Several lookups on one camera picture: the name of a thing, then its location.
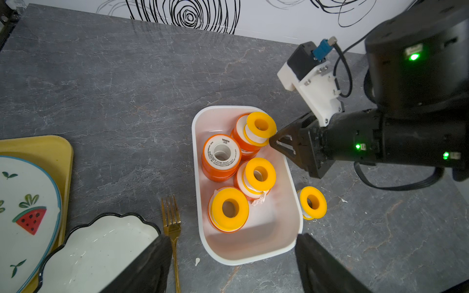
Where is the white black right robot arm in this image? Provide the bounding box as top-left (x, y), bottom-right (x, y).
top-left (269, 1), bottom-right (469, 190)

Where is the yellow sealing tape roll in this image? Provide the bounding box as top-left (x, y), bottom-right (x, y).
top-left (208, 187), bottom-right (250, 233)
top-left (243, 112), bottom-right (277, 147)
top-left (234, 157), bottom-right (277, 206)
top-left (297, 186), bottom-right (327, 220)

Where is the gold fork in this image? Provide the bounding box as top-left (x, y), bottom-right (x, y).
top-left (161, 195), bottom-right (181, 293)

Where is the orange sealing tape roll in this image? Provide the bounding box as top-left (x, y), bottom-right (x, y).
top-left (230, 114), bottom-right (261, 161)
top-left (202, 134), bottom-right (241, 182)

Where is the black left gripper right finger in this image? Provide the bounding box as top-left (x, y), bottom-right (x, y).
top-left (295, 233), bottom-right (370, 293)

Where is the white scalloped small dish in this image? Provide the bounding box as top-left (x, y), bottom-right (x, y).
top-left (36, 212), bottom-right (161, 293)

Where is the yellow plastic tray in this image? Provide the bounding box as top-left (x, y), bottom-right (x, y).
top-left (1, 136), bottom-right (73, 293)

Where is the white plastic storage box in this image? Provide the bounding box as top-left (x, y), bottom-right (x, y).
top-left (192, 106), bottom-right (303, 266)

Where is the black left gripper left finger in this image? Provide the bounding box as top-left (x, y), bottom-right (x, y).
top-left (102, 236), bottom-right (172, 293)

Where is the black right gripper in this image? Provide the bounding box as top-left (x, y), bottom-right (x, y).
top-left (269, 109), bottom-right (469, 179)

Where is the watermelon pattern white plate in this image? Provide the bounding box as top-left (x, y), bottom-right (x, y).
top-left (1, 156), bottom-right (62, 293)

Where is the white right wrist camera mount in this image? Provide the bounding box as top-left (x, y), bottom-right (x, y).
top-left (277, 35), bottom-right (345, 128)

